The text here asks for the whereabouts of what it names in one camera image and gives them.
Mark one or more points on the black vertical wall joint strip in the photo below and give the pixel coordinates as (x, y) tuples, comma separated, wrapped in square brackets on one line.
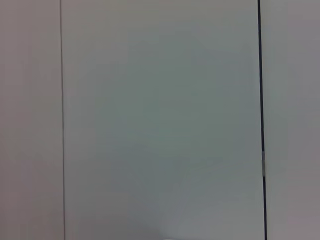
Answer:
[(261, 100)]

